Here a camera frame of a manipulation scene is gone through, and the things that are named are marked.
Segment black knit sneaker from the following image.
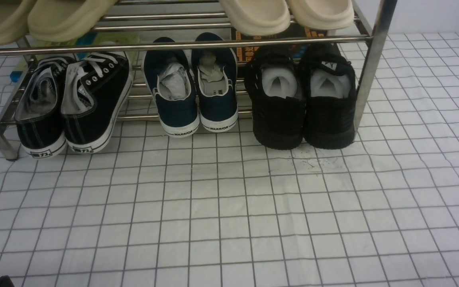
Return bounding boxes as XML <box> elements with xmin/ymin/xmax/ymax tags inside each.
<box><xmin>243</xmin><ymin>46</ymin><xmax>306</xmax><ymax>150</ymax></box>
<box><xmin>297</xmin><ymin>43</ymin><xmax>357</xmax><ymax>149</ymax></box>

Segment silver metal shoe rack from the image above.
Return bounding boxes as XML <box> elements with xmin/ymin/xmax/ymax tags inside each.
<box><xmin>0</xmin><ymin>0</ymin><xmax>398</xmax><ymax>161</ymax></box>

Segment navy slip-on shoe right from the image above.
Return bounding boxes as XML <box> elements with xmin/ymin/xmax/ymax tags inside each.
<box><xmin>191</xmin><ymin>47</ymin><xmax>238</xmax><ymax>133</ymax></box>

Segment navy slip-on shoe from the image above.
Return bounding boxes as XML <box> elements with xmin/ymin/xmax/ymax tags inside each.
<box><xmin>191</xmin><ymin>47</ymin><xmax>238</xmax><ymax>133</ymax></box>
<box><xmin>141</xmin><ymin>49</ymin><xmax>200</xmax><ymax>138</ymax></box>

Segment navy slip-on shoe left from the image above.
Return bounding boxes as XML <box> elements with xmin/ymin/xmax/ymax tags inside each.
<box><xmin>141</xmin><ymin>49</ymin><xmax>200</xmax><ymax>138</ymax></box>

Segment beige foam slipper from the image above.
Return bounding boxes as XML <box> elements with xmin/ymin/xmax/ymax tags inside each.
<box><xmin>219</xmin><ymin>0</ymin><xmax>291</xmax><ymax>36</ymax></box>
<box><xmin>287</xmin><ymin>0</ymin><xmax>355</xmax><ymax>30</ymax></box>

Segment black canvas sneaker white laces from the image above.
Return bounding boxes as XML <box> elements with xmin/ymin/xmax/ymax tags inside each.
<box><xmin>60</xmin><ymin>51</ymin><xmax>133</xmax><ymax>154</ymax></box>

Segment beige foam slipper far right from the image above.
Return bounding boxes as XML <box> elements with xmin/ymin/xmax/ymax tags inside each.
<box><xmin>287</xmin><ymin>0</ymin><xmax>355</xmax><ymax>30</ymax></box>

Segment white grid tablecloth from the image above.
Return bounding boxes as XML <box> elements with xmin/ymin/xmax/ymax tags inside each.
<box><xmin>0</xmin><ymin>33</ymin><xmax>459</xmax><ymax>287</ymax></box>

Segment black canvas sneaker far left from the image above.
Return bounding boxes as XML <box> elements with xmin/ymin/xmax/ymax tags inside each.
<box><xmin>14</xmin><ymin>54</ymin><xmax>76</xmax><ymax>159</ymax></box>

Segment olive foam slipper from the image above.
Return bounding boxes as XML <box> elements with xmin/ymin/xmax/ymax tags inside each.
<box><xmin>0</xmin><ymin>0</ymin><xmax>36</xmax><ymax>45</ymax></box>
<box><xmin>27</xmin><ymin>0</ymin><xmax>116</xmax><ymax>42</ymax></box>

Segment olive foam slipper far left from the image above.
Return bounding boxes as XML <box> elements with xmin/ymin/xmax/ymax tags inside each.
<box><xmin>0</xmin><ymin>0</ymin><xmax>36</xmax><ymax>45</ymax></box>

